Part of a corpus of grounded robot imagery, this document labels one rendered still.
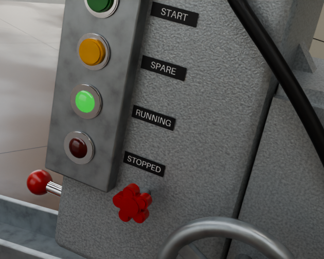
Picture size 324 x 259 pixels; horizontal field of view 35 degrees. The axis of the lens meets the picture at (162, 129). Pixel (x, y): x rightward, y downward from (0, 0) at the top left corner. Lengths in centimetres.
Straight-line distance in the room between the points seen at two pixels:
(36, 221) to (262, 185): 45
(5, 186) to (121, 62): 256
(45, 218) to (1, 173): 231
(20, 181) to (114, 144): 257
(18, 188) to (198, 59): 258
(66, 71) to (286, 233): 27
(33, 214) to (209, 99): 45
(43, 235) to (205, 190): 41
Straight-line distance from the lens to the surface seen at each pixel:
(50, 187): 64
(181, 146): 50
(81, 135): 53
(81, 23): 51
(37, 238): 85
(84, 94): 51
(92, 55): 49
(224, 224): 46
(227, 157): 49
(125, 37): 48
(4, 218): 90
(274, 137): 48
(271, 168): 49
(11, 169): 320
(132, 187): 50
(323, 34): 743
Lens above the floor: 149
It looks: 21 degrees down
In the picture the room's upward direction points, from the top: 12 degrees clockwise
